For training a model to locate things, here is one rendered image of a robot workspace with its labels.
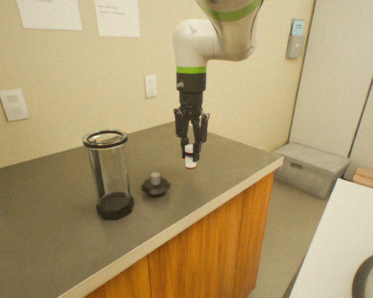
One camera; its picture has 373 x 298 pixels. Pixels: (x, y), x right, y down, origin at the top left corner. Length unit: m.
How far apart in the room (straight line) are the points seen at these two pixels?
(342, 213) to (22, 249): 0.67
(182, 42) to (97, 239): 0.55
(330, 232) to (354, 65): 2.38
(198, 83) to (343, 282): 0.56
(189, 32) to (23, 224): 0.67
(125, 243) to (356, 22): 2.57
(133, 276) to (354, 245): 0.51
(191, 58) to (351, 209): 0.51
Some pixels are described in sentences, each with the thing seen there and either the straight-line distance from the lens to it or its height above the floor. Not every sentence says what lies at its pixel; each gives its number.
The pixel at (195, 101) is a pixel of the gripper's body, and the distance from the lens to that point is 0.75.
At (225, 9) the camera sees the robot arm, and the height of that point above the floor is 1.42.
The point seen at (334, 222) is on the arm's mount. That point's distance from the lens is 0.48.
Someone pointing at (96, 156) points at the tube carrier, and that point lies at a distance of 0.62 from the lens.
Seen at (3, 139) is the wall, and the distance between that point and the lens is 1.18.
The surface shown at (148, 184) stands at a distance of 0.77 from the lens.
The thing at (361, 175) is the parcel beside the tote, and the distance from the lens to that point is 2.70.
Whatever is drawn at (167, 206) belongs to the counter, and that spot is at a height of 0.94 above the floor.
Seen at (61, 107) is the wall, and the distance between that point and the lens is 1.19.
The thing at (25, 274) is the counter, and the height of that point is 0.94.
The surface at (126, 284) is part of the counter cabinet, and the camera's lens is 0.73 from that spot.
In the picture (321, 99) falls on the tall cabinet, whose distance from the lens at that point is 2.87.
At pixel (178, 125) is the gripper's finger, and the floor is 1.12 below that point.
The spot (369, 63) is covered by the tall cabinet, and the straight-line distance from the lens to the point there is 2.74.
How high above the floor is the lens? 1.38
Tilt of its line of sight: 24 degrees down
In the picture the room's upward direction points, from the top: straight up
